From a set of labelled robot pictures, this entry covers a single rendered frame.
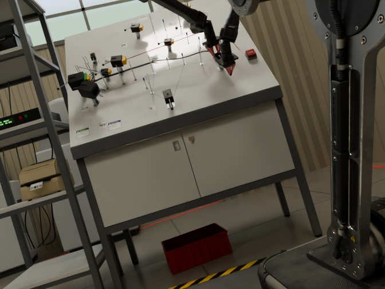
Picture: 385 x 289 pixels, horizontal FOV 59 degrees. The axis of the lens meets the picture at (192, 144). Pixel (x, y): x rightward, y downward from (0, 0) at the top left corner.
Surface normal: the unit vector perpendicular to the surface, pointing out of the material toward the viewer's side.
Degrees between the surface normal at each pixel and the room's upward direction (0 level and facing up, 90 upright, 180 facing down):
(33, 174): 72
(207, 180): 90
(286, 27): 90
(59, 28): 90
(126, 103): 53
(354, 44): 90
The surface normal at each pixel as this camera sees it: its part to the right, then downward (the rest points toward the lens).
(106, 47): -0.15, -0.58
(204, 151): 0.04, -0.01
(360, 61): -0.94, 0.29
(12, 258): 0.24, -0.07
